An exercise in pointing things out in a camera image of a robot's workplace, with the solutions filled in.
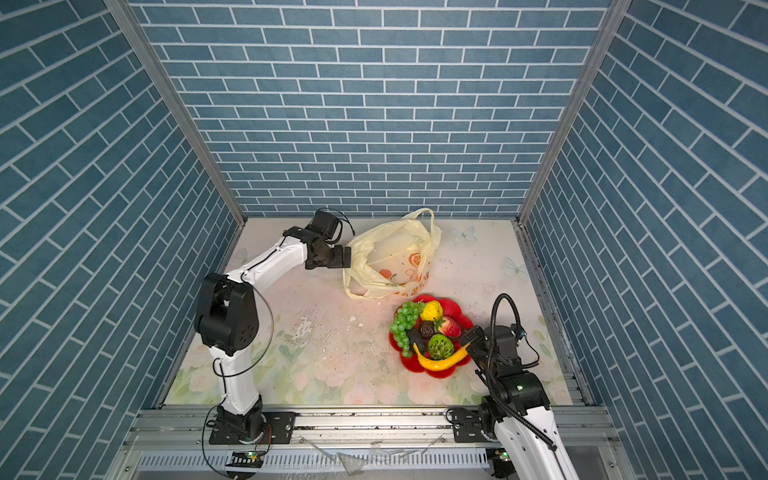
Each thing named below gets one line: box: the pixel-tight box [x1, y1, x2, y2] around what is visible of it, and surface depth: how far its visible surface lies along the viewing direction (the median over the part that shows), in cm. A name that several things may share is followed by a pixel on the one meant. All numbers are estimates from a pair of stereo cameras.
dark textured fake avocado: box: [406, 328, 429, 355], surface depth 85 cm
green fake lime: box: [428, 333, 454, 361], surface depth 83 cm
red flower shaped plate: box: [388, 295, 474, 378], surface depth 82 cm
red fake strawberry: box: [438, 316, 462, 338], surface depth 84 cm
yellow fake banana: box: [413, 342, 472, 371], surface depth 81 cm
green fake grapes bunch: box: [389, 300, 426, 359], surface depth 85 cm
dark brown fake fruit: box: [420, 320, 435, 338], surface depth 87 cm
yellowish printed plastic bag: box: [343, 208, 442, 300], surface depth 101 cm
